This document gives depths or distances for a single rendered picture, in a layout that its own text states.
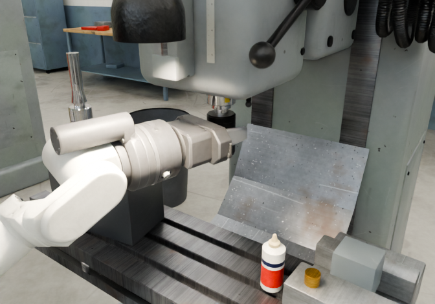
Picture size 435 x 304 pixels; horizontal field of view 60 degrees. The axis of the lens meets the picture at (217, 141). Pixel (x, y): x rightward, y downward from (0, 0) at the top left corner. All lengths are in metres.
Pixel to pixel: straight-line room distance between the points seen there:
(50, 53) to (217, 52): 7.45
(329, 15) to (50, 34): 7.39
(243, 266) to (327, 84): 0.45
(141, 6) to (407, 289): 0.52
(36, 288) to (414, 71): 2.03
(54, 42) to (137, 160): 7.46
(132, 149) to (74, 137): 0.07
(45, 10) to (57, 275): 6.07
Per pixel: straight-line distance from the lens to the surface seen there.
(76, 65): 0.83
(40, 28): 7.78
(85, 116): 0.84
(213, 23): 0.48
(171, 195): 2.72
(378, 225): 1.01
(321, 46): 0.64
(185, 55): 0.49
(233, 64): 0.48
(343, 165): 0.94
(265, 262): 0.69
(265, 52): 0.42
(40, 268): 2.45
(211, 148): 0.56
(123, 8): 0.37
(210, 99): 0.59
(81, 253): 0.86
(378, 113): 0.91
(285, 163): 0.98
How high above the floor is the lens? 1.44
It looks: 21 degrees down
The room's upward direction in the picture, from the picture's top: straight up
